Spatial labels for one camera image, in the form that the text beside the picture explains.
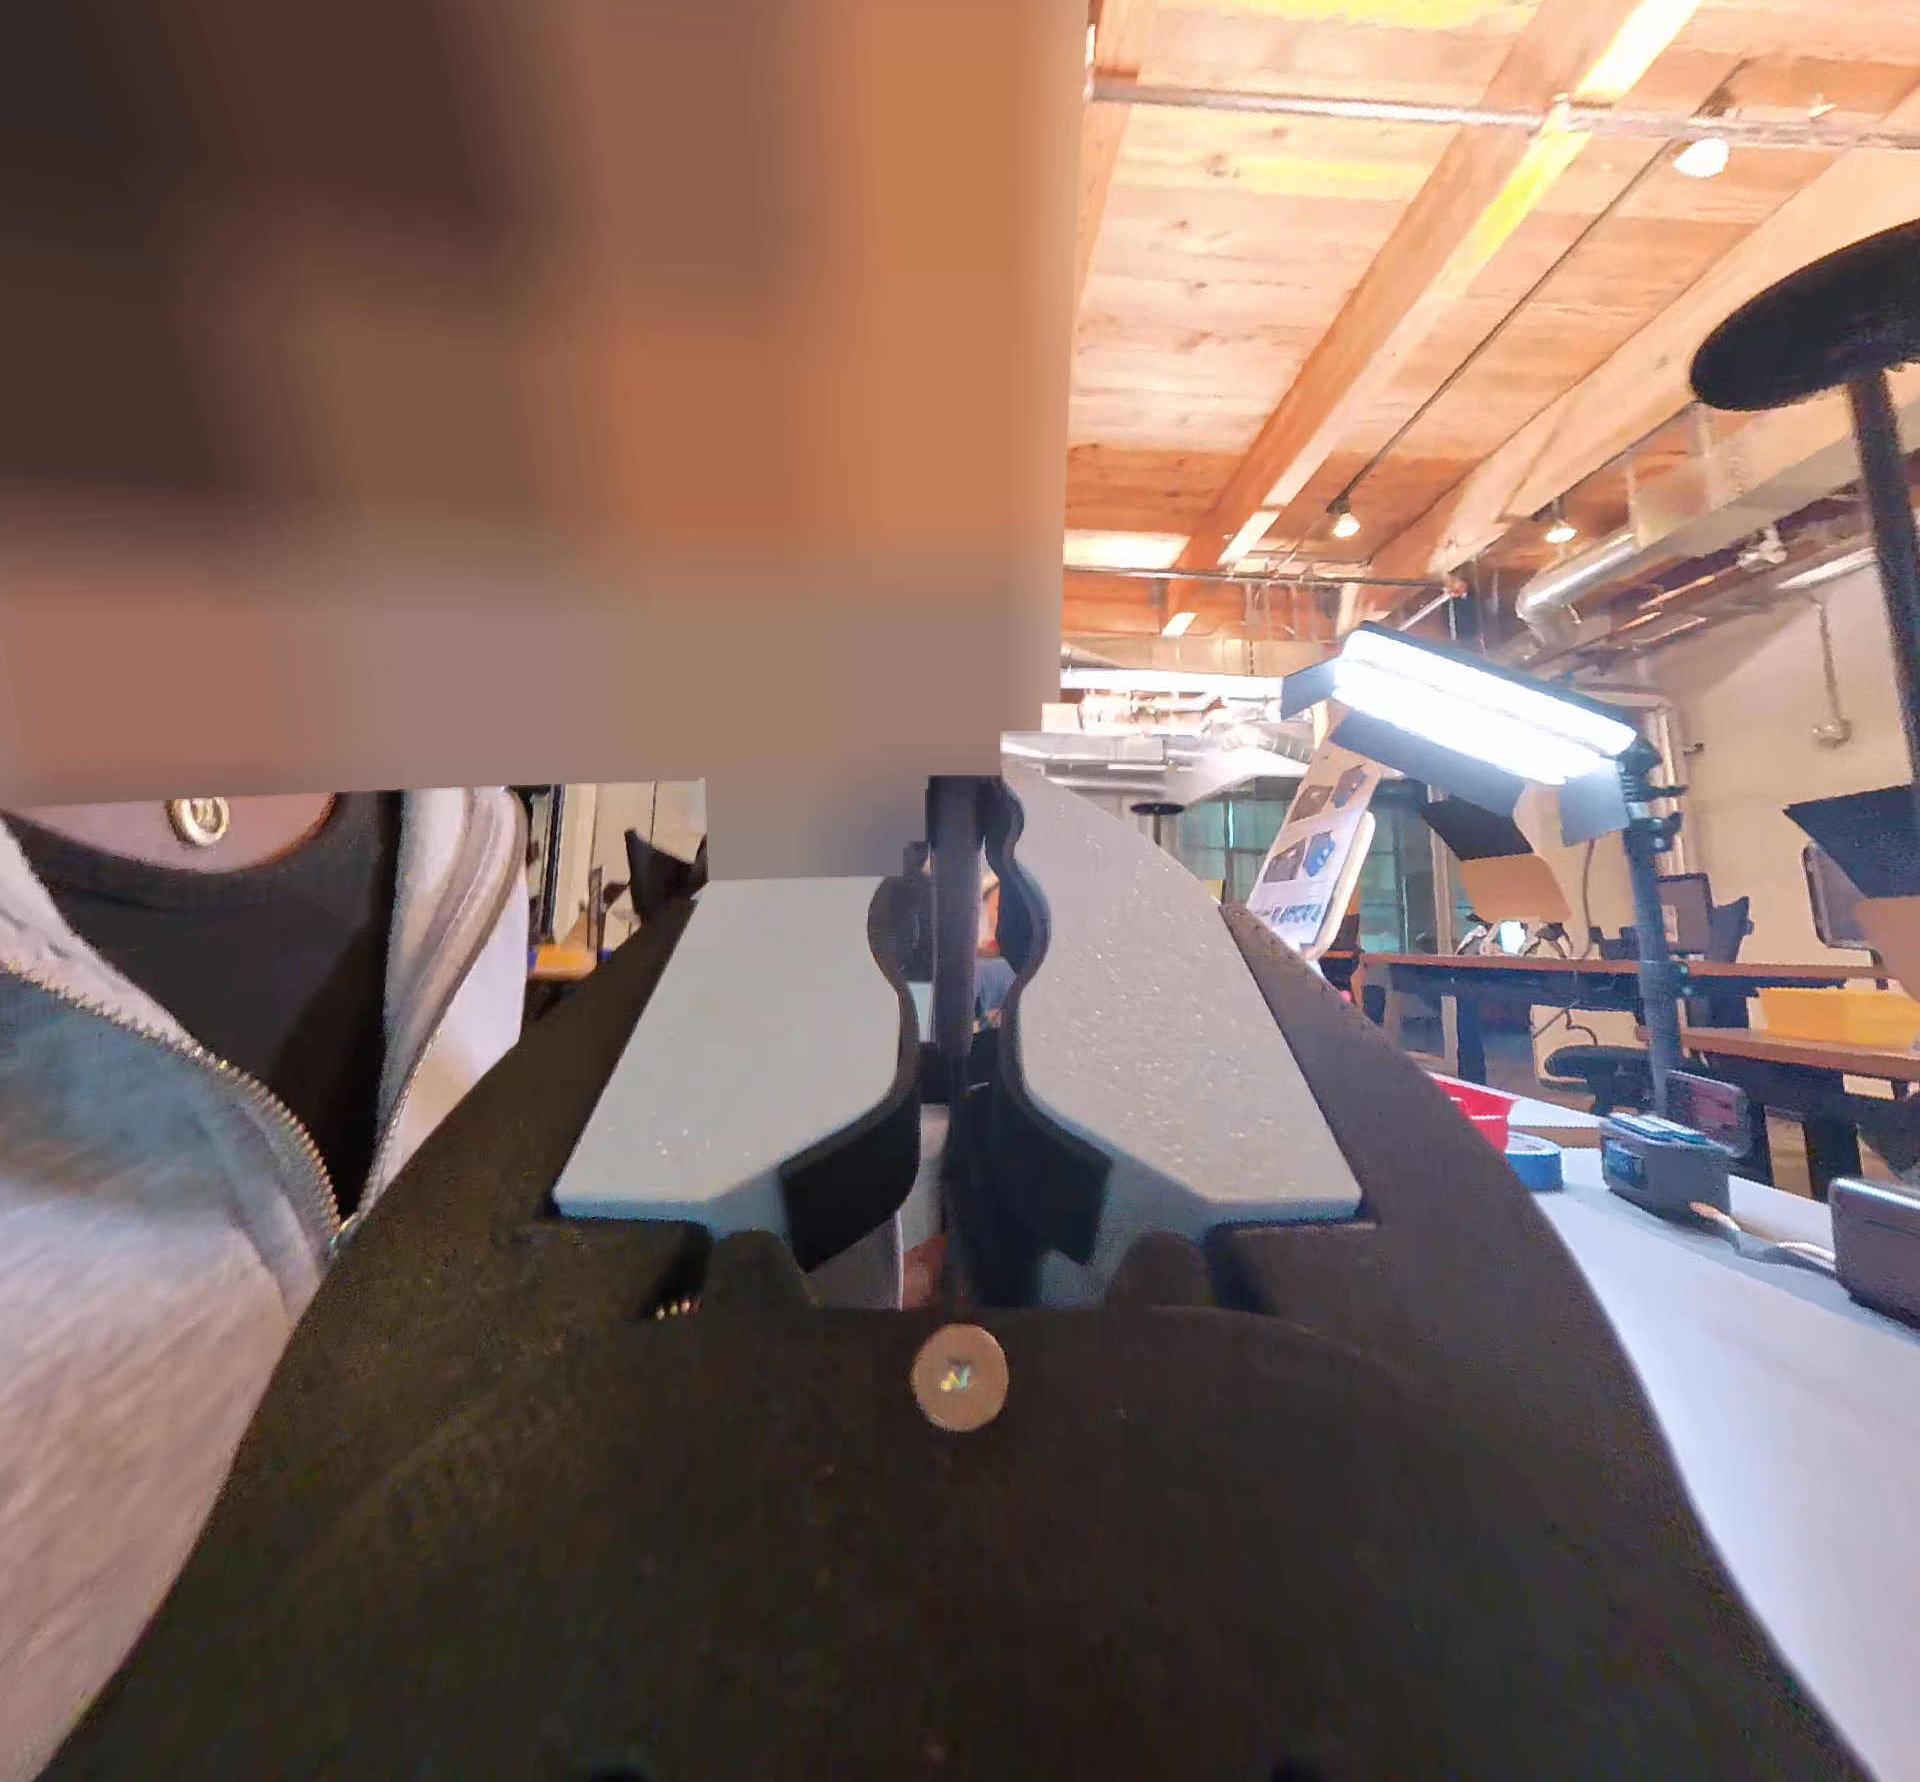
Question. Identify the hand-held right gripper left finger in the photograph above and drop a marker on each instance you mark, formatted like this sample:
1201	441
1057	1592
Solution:
751	1062

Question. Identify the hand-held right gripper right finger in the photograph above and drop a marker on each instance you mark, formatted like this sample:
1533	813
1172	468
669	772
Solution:
1172	1062

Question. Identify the red plastic bin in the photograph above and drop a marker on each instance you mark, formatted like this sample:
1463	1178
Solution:
1477	1106

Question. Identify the printed instruction sheet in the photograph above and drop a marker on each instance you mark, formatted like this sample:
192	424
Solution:
1321	838

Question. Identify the wooden workbench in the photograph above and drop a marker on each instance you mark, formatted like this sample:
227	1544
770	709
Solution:
1501	969
1799	1056

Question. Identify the blue tape roll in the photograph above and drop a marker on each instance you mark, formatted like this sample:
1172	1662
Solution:
1534	1163

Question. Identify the cardboard light shade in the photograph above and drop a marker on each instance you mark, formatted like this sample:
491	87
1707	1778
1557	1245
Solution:
1516	882

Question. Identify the black office chair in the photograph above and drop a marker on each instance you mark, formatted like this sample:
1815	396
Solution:
1599	1077

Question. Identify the led light panel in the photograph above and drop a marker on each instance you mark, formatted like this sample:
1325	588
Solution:
1471	703

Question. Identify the black light stand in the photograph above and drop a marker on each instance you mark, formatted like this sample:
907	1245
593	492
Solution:
1657	942

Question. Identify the person's black shirt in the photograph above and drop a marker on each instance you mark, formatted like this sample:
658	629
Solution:
256	972

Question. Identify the blue grey device box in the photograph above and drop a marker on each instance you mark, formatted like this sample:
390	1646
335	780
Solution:
1666	1167

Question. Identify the computer monitor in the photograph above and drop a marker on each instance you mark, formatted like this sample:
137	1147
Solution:
1683	912

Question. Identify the gold pendant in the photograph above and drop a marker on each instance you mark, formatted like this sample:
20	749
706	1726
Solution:
198	822

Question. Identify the yellow plastic bin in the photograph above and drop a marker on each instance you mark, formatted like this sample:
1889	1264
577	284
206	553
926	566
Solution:
1838	1017

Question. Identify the dark light shade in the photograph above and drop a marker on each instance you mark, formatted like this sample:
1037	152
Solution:
1861	822

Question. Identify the dark grey box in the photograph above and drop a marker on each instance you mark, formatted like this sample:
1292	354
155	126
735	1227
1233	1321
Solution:
1883	1250

